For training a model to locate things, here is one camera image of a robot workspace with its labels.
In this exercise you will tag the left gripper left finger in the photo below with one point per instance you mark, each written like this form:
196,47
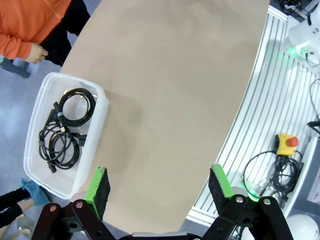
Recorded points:
100,195

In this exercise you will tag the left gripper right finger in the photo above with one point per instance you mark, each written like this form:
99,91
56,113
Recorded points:
220,192

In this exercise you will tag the person's right forearm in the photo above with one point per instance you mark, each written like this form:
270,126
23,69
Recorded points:
15,47

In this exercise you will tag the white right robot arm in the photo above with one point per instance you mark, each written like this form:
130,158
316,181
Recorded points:
300,32

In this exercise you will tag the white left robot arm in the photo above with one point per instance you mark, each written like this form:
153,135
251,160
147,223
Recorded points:
302,227

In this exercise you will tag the blue gloved hand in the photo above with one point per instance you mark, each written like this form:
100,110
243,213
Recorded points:
36,193

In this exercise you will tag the person's right hand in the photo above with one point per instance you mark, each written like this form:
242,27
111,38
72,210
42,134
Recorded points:
37,53

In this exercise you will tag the clear plastic storage box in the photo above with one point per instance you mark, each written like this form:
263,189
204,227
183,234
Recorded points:
92,140

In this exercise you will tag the yellow emergency stop button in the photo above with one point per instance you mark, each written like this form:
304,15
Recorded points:
282,146

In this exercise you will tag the bystander in black clothes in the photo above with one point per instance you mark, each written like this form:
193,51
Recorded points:
10,200

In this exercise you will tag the white control cabinet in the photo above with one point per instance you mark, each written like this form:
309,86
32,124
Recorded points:
310,175

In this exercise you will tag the dark green plastic stool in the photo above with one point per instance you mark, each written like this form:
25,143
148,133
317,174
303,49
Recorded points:
15,67

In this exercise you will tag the person in orange hoodie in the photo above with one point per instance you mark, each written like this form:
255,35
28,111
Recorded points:
25,15

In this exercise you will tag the white slatted base frame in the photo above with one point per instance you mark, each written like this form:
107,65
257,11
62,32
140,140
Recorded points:
262,100

